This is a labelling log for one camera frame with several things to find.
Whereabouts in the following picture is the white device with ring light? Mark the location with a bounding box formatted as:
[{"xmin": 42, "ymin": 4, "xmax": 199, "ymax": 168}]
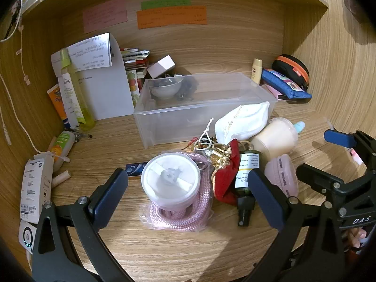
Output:
[{"xmin": 18, "ymin": 221, "xmax": 38, "ymax": 255}]

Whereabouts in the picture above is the person's right hand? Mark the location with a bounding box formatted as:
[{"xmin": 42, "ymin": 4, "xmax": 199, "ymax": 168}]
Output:
[{"xmin": 346, "ymin": 228, "xmax": 368, "ymax": 249}]

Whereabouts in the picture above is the small white roll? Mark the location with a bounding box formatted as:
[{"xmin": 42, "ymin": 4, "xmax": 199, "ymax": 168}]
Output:
[{"xmin": 52, "ymin": 170, "xmax": 71, "ymax": 187}]

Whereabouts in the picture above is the dark key bundle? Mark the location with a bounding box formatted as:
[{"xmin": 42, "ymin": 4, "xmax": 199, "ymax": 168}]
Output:
[{"xmin": 176, "ymin": 79, "xmax": 198, "ymax": 102}]

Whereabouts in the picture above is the stack of cards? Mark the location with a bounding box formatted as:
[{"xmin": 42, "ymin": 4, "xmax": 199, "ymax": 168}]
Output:
[{"xmin": 120, "ymin": 47, "xmax": 152, "ymax": 78}]

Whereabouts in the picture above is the white cloth pouch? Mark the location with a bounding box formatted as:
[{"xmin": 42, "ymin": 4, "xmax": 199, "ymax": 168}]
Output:
[{"xmin": 214, "ymin": 101, "xmax": 271, "ymax": 148}]

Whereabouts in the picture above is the yellow-green spray bottle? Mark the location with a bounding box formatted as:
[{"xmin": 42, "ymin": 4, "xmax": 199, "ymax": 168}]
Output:
[{"xmin": 59, "ymin": 48, "xmax": 96, "ymax": 131}]

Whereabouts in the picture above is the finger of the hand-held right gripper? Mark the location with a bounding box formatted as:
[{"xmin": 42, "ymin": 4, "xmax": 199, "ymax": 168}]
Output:
[
  {"xmin": 295, "ymin": 163, "xmax": 376, "ymax": 204},
  {"xmin": 324, "ymin": 129, "xmax": 376, "ymax": 168}
]

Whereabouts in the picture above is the pink rope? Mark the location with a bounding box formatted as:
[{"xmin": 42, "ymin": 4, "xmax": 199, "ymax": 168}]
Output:
[{"xmin": 141, "ymin": 151, "xmax": 215, "ymax": 232}]

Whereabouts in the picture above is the orange sunscreen tube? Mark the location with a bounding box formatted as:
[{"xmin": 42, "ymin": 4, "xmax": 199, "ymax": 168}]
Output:
[{"xmin": 47, "ymin": 83, "xmax": 71, "ymax": 125}]

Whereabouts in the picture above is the white string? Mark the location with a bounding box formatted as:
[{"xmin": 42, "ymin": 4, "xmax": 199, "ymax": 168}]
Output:
[{"xmin": 197, "ymin": 117, "xmax": 216, "ymax": 150}]

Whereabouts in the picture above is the pink flat case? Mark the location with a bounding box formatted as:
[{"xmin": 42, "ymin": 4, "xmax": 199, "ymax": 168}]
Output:
[{"xmin": 261, "ymin": 83, "xmax": 287, "ymax": 102}]

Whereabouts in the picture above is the wooden desktop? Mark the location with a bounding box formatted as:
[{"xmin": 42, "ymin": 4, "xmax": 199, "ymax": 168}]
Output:
[{"xmin": 48, "ymin": 65, "xmax": 372, "ymax": 282}]

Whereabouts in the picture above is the white HP packet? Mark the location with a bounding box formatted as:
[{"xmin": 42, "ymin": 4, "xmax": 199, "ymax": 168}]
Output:
[{"xmin": 20, "ymin": 152, "xmax": 55, "ymax": 224}]

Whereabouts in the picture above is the clear plastic storage box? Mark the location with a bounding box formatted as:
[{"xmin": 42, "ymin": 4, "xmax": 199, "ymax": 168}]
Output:
[{"xmin": 133, "ymin": 73, "xmax": 278, "ymax": 150}]

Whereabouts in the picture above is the pink round case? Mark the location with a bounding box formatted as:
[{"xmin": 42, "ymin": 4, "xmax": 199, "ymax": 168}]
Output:
[{"xmin": 264, "ymin": 154, "xmax": 299, "ymax": 198}]

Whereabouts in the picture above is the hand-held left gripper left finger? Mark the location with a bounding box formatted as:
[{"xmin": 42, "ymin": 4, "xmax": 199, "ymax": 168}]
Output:
[{"xmin": 32, "ymin": 168, "xmax": 130, "ymax": 282}]

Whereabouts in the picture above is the black orange round case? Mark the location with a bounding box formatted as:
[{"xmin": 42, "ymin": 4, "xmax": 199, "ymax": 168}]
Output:
[{"xmin": 272, "ymin": 54, "xmax": 311, "ymax": 92}]

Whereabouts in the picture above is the gold foil ornament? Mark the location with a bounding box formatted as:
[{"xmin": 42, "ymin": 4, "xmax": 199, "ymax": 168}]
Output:
[{"xmin": 206, "ymin": 142, "xmax": 234, "ymax": 172}]

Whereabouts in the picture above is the white tube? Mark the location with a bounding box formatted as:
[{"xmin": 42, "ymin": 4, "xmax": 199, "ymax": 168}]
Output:
[{"xmin": 57, "ymin": 73, "xmax": 81, "ymax": 124}]

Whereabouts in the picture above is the white cable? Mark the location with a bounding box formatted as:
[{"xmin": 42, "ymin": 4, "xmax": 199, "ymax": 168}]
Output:
[{"xmin": 0, "ymin": 0, "xmax": 69, "ymax": 165}]

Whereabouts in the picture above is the small cream bottle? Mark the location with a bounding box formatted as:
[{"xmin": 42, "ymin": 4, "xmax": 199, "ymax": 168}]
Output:
[{"xmin": 251, "ymin": 58, "xmax": 263, "ymax": 85}]

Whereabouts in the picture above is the pink sticky note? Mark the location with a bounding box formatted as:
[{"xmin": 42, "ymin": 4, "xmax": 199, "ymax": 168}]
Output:
[{"xmin": 82, "ymin": 0, "xmax": 128, "ymax": 34}]

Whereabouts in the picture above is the orange sticky note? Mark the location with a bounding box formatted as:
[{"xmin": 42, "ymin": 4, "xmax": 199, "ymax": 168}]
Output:
[{"xmin": 136, "ymin": 5, "xmax": 208, "ymax": 30}]

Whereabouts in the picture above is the green orange small bottle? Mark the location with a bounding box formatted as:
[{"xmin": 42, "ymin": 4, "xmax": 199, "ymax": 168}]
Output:
[{"xmin": 48, "ymin": 131, "xmax": 76, "ymax": 163}]

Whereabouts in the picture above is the white round lidded container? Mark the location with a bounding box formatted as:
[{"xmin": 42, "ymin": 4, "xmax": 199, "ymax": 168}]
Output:
[{"xmin": 141, "ymin": 152, "xmax": 202, "ymax": 212}]

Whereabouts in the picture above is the white standing paper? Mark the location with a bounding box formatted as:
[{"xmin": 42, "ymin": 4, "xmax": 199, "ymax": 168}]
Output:
[{"xmin": 51, "ymin": 33, "xmax": 136, "ymax": 121}]

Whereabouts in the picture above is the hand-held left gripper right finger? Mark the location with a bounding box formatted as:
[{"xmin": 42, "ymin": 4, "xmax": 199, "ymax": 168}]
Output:
[{"xmin": 247, "ymin": 168, "xmax": 349, "ymax": 282}]

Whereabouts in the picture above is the blue pencil pouch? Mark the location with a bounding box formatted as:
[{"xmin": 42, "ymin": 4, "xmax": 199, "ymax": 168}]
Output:
[{"xmin": 261, "ymin": 68, "xmax": 313, "ymax": 101}]

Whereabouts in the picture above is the red velvet pouch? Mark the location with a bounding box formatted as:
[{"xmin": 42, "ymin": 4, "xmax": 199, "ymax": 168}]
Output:
[{"xmin": 213, "ymin": 139, "xmax": 241, "ymax": 206}]

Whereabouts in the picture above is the green sticky note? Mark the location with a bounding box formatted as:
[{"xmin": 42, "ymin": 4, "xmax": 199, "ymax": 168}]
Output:
[{"xmin": 141, "ymin": 0, "xmax": 191, "ymax": 11}]

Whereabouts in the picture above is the blue tube box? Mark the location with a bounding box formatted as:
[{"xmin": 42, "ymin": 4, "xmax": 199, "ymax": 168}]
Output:
[{"xmin": 126, "ymin": 161, "xmax": 150, "ymax": 177}]

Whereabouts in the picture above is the fruit print card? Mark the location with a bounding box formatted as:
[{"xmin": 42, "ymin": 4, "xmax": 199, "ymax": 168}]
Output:
[{"xmin": 127, "ymin": 70, "xmax": 141, "ymax": 108}]

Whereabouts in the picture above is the dark green spray bottle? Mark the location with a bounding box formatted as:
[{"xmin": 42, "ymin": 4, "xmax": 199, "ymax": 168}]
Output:
[{"xmin": 233, "ymin": 150, "xmax": 262, "ymax": 227}]

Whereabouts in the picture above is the small white box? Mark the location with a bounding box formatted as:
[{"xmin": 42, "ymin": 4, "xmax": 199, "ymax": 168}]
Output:
[{"xmin": 147, "ymin": 55, "xmax": 176, "ymax": 79}]

